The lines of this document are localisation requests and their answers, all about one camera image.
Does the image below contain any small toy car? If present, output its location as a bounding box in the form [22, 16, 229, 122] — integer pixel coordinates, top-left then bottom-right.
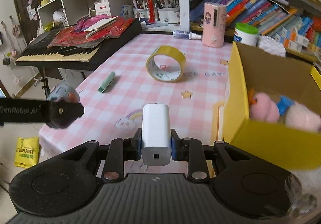
[47, 84, 80, 103]

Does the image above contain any white power bank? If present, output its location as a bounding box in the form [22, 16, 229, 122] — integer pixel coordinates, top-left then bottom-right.
[141, 103, 171, 166]

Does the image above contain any pink plush toy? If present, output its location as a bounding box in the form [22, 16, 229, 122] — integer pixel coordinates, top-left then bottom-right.
[248, 89, 320, 133]

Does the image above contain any yellow tape roll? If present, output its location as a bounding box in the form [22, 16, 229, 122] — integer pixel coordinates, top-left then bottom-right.
[146, 45, 186, 83]

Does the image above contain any yellow cardboard box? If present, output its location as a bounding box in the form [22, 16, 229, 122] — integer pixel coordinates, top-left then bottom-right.
[222, 43, 320, 170]

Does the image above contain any yellow plastic bag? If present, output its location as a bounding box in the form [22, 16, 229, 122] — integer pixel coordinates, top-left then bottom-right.
[14, 137, 40, 169]

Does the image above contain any black Yamaha keyboard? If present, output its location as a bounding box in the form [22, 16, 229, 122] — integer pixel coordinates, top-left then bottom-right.
[15, 18, 142, 71]

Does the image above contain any pink checkered tablecloth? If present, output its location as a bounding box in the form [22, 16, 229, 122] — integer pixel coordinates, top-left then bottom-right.
[39, 34, 232, 157]

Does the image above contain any red papers pile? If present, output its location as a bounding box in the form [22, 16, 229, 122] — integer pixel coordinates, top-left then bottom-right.
[48, 15, 142, 48]

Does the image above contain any white notebook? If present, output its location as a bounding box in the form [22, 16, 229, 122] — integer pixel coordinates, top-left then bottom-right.
[85, 16, 117, 38]

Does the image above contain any pink humidifier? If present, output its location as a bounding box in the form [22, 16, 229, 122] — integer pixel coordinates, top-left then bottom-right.
[202, 2, 226, 48]

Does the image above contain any small spray bottle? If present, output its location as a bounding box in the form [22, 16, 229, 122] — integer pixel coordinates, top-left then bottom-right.
[173, 30, 202, 40]

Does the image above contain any green lid white jar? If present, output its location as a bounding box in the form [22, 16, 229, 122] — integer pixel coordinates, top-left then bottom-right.
[233, 22, 259, 46]

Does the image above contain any left white pen holder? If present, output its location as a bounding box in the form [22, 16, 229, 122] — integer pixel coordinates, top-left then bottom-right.
[133, 8, 149, 19]

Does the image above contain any white pen holder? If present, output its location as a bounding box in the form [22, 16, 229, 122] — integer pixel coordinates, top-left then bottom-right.
[133, 8, 149, 19]
[158, 7, 180, 24]

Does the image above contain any white quilted pouch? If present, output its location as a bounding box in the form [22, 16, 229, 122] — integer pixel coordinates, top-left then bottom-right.
[258, 35, 286, 57]

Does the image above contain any red doll figurine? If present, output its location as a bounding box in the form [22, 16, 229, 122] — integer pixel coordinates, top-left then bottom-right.
[147, 0, 155, 24]

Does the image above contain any right white pen holder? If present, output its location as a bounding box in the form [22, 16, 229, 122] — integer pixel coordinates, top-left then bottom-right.
[158, 7, 180, 24]

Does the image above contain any wooden bookshelf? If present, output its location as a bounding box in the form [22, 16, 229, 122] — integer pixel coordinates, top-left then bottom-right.
[189, 0, 320, 62]

